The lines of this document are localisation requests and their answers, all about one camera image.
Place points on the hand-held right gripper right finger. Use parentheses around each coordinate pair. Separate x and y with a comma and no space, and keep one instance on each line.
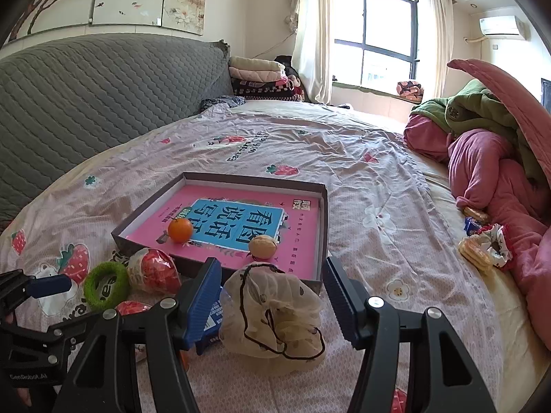
(340,297)

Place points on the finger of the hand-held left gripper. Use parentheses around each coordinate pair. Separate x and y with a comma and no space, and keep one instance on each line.
(64,333)
(49,286)

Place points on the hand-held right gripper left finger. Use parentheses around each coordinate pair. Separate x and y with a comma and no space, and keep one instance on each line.
(206,297)

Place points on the red snack packet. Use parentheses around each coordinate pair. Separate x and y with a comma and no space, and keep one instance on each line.
(131,307)
(157,269)

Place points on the beige dotted scrunchie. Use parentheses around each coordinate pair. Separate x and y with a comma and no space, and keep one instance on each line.
(275,292)

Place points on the small orange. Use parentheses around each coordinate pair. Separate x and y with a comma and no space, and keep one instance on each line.
(180,229)

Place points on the tan peeled fruit ball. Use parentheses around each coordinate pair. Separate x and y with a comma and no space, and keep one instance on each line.
(262,246)

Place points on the grey cardboard box tray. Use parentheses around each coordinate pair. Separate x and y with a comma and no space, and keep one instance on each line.
(258,184)

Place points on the person's left hand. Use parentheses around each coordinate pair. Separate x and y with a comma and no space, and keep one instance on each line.
(25,398)

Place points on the blue snack packet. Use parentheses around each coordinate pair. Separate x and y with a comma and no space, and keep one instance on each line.
(213,325)

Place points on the pink and blue book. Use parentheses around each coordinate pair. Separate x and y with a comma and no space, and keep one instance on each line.
(202,194)

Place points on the strawberry printed bedsheet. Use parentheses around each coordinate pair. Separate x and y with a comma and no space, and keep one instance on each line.
(366,189)

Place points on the clear biscuit packet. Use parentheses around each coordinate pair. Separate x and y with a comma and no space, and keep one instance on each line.
(473,254)

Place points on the small blue packet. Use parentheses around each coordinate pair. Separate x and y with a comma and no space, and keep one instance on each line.
(470,226)

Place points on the orange biscuit packet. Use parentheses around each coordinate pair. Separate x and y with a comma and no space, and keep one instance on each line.
(475,214)

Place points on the white and red scrunchie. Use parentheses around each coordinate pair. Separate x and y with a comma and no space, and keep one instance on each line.
(501,241)

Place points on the grey quilted headboard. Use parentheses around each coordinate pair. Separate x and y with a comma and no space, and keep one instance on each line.
(86,94)

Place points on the dark floral cloth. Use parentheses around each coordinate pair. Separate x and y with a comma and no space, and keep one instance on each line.
(221,102)

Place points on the pink quilt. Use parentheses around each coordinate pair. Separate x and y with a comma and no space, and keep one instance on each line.
(486,167)

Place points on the dark checkered folded blanket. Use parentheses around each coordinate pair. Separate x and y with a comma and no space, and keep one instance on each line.
(258,93)

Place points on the patterned folded blanket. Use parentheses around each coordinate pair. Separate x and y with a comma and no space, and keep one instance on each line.
(410,90)

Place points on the pink folded blanket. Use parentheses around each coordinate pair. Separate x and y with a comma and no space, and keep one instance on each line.
(280,82)

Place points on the cream folded blanket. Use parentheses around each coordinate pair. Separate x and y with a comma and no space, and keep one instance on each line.
(254,66)

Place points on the green blanket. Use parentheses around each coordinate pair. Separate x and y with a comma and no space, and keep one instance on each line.
(473,103)

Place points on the black cloth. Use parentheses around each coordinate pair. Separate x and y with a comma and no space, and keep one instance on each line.
(284,62)

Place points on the cream curtain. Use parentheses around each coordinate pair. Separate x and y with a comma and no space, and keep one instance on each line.
(314,34)
(441,43)

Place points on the black framed window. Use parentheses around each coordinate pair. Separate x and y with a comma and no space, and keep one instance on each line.
(389,21)

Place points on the white air conditioner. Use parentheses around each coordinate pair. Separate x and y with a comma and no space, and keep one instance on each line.
(501,26)

